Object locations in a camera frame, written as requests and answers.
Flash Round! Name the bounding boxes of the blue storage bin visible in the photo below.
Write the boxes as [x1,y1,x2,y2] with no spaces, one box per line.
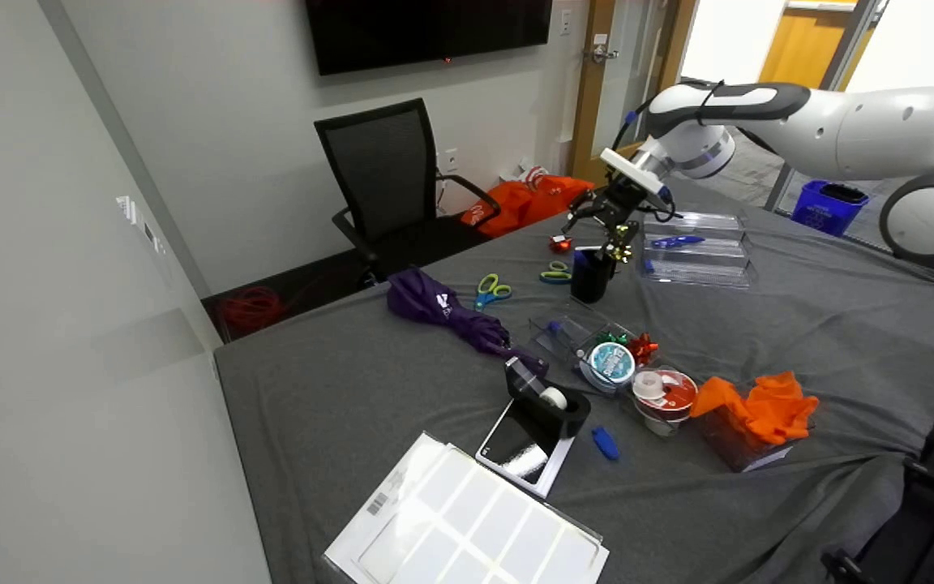
[789,178,873,236]

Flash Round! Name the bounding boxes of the purple folded umbrella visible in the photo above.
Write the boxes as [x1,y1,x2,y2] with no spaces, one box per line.
[382,268,517,362]

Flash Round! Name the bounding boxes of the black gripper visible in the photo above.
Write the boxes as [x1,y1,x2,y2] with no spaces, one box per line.
[562,169,655,269]

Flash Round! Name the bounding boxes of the black wall television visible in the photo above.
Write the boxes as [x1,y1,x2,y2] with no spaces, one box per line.
[303,0,555,77]

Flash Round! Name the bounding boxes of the grey tablecloth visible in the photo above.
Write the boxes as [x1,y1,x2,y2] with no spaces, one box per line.
[210,198,934,584]

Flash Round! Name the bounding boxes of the black open tray box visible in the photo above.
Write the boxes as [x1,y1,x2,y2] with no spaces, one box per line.
[474,354,597,503]

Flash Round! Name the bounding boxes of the orange fabric bag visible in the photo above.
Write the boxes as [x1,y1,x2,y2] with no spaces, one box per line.
[457,172,599,245]

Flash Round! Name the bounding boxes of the wooden door frame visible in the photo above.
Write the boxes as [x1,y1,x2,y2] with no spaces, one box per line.
[569,0,701,187]

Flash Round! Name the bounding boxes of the red round bowl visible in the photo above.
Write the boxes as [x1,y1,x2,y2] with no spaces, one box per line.
[631,363,705,426]

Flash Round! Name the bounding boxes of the gold gift bow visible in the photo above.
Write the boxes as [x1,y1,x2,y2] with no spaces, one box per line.
[606,230,637,269]

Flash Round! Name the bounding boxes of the clear flat plastic box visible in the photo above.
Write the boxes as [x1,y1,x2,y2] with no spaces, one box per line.
[527,310,631,373]

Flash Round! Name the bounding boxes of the green yellow scissors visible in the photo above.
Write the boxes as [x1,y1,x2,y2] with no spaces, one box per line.
[537,259,579,288]

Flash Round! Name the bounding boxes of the yellow wooden door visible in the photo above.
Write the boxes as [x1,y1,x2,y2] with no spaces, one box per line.
[754,0,858,112]

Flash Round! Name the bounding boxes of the green blue scissors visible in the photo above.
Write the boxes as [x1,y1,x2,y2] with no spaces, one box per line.
[470,269,517,311]

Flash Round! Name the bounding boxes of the blue marker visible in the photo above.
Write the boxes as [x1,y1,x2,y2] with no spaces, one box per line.
[540,317,583,348]

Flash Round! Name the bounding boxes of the blue clip tool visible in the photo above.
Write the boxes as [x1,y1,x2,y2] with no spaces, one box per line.
[650,234,710,256]

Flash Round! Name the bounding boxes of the orange cloth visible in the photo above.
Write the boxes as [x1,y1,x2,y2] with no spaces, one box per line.
[687,369,824,454]

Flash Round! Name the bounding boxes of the red coiled cable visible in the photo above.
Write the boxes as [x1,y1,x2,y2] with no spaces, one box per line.
[216,284,291,341]

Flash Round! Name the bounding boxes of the clear plastic container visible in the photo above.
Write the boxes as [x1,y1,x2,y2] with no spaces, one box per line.
[705,416,802,477]

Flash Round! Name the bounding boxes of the white label sheet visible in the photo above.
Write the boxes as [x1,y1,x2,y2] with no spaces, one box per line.
[321,431,613,584]

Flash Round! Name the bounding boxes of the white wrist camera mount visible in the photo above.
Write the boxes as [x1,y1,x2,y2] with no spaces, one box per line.
[599,147,673,202]

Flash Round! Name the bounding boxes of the white wall thermostat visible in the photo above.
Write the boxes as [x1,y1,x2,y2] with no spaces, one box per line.
[114,192,163,254]

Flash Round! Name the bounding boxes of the blue marker cap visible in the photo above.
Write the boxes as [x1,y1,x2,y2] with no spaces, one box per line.
[588,423,625,468]

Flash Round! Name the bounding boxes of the black mesh office chair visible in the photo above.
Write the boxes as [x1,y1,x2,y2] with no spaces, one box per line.
[312,96,502,287]

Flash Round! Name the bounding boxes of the black smartphone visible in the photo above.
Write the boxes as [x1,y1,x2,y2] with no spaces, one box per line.
[478,401,548,477]

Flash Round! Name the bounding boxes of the clear plastic tray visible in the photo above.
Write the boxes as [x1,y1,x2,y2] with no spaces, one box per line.
[637,210,759,294]

